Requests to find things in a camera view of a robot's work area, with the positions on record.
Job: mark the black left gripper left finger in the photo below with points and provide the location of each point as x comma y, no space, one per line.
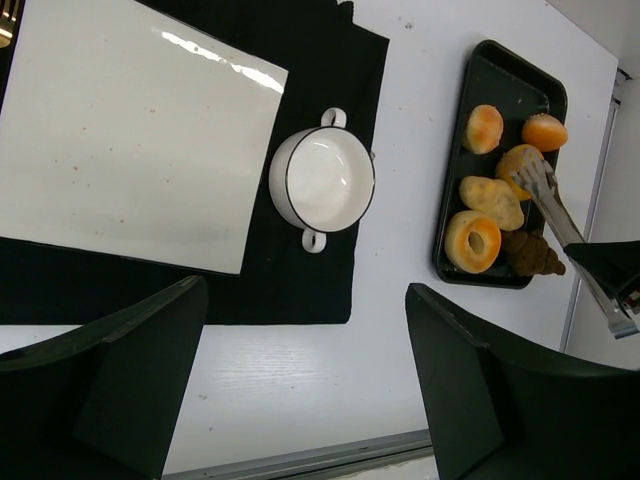
102,401

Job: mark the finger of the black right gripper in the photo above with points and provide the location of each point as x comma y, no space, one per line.
614,265

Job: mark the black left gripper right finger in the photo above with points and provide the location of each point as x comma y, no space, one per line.
500,406

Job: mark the steel serving tongs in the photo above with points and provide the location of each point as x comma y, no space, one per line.
537,178

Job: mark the dark orange ring doughnut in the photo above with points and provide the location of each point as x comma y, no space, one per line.
511,162

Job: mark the oblong tan bread roll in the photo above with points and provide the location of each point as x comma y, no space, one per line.
494,198

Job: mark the brown chocolate croissant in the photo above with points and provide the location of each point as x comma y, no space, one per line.
529,254

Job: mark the black baking tray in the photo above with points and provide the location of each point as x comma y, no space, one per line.
493,75

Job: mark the orange round bun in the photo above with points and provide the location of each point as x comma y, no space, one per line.
544,132

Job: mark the small round bun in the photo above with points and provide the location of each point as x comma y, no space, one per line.
483,130

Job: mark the white square plate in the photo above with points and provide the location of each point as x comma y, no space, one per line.
126,132

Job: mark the black cloth placemat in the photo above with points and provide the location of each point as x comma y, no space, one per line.
331,61

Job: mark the pale orange ring doughnut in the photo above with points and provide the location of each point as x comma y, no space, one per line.
472,241

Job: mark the white two-handled soup bowl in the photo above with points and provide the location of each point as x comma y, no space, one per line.
322,180

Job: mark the gold spoon teal handle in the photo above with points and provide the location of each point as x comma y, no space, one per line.
10,13

